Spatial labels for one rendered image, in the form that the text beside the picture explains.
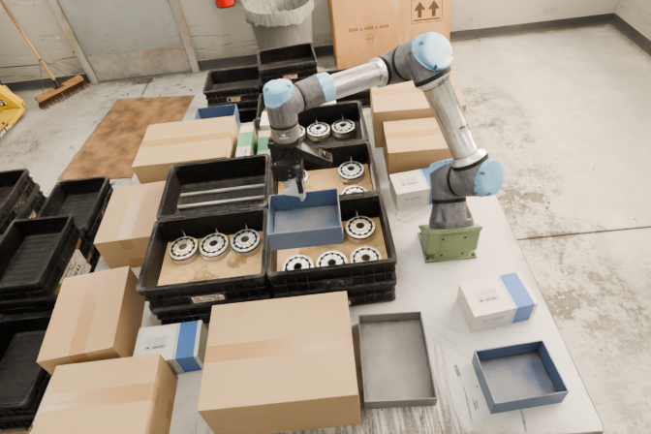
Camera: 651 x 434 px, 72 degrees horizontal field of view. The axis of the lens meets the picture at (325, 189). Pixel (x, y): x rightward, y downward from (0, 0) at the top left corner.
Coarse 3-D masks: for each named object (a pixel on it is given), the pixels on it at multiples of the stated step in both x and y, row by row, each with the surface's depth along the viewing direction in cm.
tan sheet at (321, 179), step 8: (336, 168) 182; (312, 176) 180; (320, 176) 180; (328, 176) 179; (336, 176) 179; (368, 176) 177; (280, 184) 179; (312, 184) 177; (320, 184) 176; (328, 184) 176; (336, 184) 175; (344, 184) 175; (352, 184) 174; (360, 184) 174; (368, 184) 174; (280, 192) 175
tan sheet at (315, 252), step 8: (344, 224) 160; (376, 224) 158; (344, 232) 157; (376, 232) 155; (344, 240) 154; (376, 240) 153; (296, 248) 154; (304, 248) 154; (312, 248) 153; (320, 248) 153; (328, 248) 152; (336, 248) 152; (344, 248) 152; (352, 248) 151; (376, 248) 150; (384, 248) 150; (280, 256) 152; (288, 256) 152; (312, 256) 151; (384, 256) 148; (280, 264) 149
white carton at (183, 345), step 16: (144, 336) 139; (160, 336) 139; (176, 336) 138; (192, 336) 138; (144, 352) 136; (160, 352) 135; (176, 352) 135; (192, 352) 134; (176, 368) 137; (192, 368) 138
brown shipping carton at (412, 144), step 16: (384, 128) 194; (400, 128) 193; (416, 128) 192; (432, 128) 190; (384, 144) 199; (400, 144) 184; (416, 144) 184; (432, 144) 182; (400, 160) 184; (416, 160) 184; (432, 160) 184
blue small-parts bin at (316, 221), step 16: (320, 192) 130; (336, 192) 130; (272, 208) 131; (288, 208) 134; (304, 208) 134; (320, 208) 133; (336, 208) 132; (272, 224) 128; (288, 224) 130; (304, 224) 129; (320, 224) 129; (336, 224) 128; (272, 240) 121; (288, 240) 121; (304, 240) 122; (320, 240) 122; (336, 240) 122
